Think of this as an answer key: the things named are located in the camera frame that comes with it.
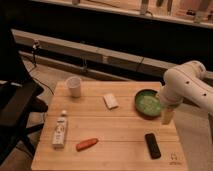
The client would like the white ceramic cup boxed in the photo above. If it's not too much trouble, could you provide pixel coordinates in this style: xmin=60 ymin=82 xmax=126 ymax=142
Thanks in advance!
xmin=66 ymin=76 xmax=81 ymax=98

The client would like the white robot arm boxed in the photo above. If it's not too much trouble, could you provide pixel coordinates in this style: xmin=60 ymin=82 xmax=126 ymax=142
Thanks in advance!
xmin=158 ymin=61 xmax=213 ymax=124

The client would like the black cable on floor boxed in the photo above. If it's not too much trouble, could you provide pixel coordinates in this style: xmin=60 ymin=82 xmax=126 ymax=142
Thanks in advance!
xmin=20 ymin=46 xmax=55 ymax=96

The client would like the white tube with cap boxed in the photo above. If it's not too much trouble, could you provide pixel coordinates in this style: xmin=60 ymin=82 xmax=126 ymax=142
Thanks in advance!
xmin=52 ymin=110 xmax=68 ymax=148

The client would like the white sponge block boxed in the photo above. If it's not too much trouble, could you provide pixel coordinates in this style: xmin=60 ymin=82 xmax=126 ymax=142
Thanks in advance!
xmin=103 ymin=93 xmax=118 ymax=109

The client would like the black office chair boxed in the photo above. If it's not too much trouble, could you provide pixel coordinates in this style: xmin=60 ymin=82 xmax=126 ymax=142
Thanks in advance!
xmin=0 ymin=31 xmax=48 ymax=165

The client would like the green bowl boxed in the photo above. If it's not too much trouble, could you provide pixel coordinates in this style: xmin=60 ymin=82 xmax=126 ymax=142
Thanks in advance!
xmin=134 ymin=89 xmax=163 ymax=118

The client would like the black remote control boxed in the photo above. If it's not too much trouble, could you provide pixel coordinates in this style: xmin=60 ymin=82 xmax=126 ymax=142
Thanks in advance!
xmin=145 ymin=133 xmax=161 ymax=159

